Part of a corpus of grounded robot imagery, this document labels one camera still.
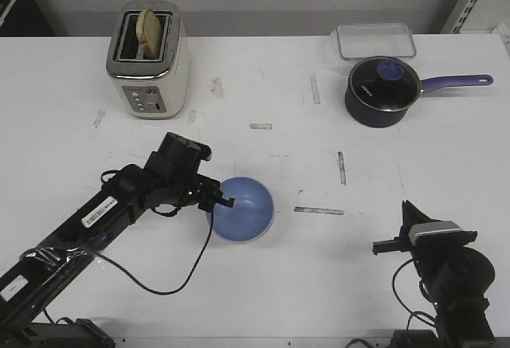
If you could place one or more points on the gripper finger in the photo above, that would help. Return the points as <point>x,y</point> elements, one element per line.
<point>405,228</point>
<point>419,219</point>
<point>227,202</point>

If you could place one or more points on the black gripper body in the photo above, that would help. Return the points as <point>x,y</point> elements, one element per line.
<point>202,191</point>
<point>433,251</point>

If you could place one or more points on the blue bowl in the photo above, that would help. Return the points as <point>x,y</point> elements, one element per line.
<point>252,212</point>

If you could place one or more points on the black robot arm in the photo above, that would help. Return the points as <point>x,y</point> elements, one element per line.
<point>454,278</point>
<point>170,177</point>

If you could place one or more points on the dark blue saucepan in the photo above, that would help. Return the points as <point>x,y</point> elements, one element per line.
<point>379,119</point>

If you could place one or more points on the cream and steel toaster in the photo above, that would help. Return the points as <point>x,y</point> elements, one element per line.
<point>150,89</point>

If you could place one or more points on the glass lid with blue knob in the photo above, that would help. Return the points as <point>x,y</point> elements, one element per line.
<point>385,83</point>

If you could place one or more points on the toast slice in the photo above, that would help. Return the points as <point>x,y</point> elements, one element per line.
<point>149,33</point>

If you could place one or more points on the clear plastic food container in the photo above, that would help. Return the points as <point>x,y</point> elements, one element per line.
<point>356,41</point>

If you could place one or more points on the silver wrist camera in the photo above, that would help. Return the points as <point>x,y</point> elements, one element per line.
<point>182,147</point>
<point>446,227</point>

